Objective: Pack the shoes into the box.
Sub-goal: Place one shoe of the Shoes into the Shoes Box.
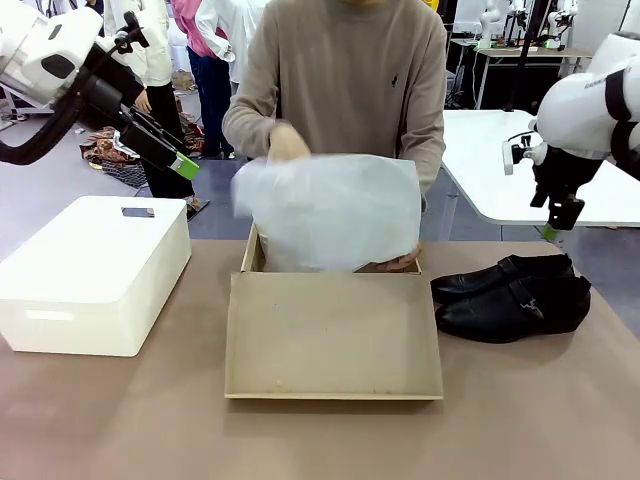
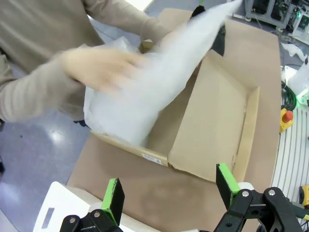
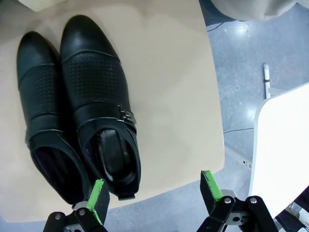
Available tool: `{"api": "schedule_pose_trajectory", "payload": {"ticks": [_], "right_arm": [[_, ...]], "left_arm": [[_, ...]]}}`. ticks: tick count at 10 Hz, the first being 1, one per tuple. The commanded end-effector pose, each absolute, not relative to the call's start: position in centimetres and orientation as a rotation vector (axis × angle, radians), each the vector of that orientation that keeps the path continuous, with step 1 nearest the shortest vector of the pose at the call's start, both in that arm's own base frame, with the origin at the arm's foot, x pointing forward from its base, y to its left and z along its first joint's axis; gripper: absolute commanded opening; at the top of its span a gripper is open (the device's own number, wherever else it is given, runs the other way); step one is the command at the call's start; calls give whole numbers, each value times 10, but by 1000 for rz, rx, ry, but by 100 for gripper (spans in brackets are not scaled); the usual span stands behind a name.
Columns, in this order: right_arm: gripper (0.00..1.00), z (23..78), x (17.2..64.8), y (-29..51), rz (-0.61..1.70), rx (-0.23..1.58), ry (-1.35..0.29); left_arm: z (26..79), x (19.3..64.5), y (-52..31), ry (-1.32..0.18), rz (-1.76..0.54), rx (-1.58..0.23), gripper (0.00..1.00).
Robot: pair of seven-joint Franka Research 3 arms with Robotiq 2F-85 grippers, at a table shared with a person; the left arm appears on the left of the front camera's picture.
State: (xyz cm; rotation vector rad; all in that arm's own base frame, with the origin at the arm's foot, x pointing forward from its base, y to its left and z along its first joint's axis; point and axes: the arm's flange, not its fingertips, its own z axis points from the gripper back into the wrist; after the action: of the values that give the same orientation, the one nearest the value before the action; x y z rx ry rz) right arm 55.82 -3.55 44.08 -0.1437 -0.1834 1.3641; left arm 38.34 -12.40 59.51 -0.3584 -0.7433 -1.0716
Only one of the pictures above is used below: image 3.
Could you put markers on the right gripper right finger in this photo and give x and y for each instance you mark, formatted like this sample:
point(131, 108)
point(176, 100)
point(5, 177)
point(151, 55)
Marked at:
point(212, 191)

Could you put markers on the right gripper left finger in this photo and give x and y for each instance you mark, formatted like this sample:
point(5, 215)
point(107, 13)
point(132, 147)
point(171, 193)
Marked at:
point(96, 207)

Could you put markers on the black leather buckle shoe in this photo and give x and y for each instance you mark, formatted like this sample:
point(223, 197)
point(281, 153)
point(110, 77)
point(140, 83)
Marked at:
point(38, 91)
point(94, 79)

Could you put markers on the white table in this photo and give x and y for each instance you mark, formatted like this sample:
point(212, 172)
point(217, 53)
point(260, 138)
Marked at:
point(285, 135)

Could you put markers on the white metal table leg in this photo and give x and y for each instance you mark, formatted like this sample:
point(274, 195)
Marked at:
point(266, 79)

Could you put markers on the grey perforated frame bar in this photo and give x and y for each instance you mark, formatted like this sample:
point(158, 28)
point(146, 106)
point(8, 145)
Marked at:
point(239, 158)

